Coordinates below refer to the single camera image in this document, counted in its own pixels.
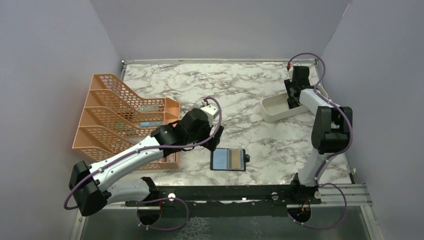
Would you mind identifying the black card holder wallet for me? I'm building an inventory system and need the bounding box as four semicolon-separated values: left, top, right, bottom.
209;148;251;172

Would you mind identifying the gold yellow card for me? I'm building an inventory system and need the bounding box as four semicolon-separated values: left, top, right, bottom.
228;149;243;170

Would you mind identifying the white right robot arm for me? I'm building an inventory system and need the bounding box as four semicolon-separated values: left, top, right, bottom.
284;65;353;204

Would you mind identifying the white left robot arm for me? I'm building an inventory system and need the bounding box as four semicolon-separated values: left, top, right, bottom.
63;103;224;217

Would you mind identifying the white plastic tray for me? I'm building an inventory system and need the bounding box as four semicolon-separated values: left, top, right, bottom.
259;84;329;124

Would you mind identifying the red white box in rack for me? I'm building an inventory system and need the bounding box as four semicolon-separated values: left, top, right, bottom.
160;154;176;163

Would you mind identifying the grey box in rack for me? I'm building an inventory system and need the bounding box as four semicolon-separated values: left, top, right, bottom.
136;104;161;113

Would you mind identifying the blue box in rack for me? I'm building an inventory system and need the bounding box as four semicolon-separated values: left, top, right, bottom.
139;121;163;128

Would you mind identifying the orange file organizer rack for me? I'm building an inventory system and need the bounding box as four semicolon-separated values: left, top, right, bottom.
72;73;181;163

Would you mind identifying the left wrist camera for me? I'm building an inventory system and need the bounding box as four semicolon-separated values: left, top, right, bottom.
200;103;220;121

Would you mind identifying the black mounting rail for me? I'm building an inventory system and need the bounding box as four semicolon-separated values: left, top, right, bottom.
124;184;322;218

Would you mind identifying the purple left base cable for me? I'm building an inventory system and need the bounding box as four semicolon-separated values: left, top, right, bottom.
136;197;190;232

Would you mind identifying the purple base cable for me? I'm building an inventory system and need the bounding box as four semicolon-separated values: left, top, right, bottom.
287;182;348;230
136;197;190;232

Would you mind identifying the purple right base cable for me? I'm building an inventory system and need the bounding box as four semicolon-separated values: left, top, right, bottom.
287;182;348;230

